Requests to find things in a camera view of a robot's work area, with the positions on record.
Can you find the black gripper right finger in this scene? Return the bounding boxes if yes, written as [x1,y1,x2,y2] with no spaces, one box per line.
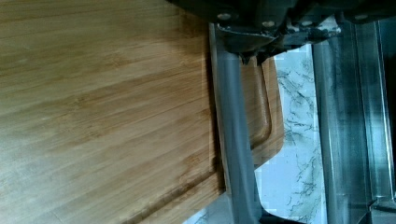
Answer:
[256,18,342,64]

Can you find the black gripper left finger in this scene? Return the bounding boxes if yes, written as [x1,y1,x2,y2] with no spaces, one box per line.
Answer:
[216,23,276,64]

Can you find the bamboo cutting board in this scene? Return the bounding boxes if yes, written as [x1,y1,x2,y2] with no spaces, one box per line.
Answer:
[0,0,286,224]

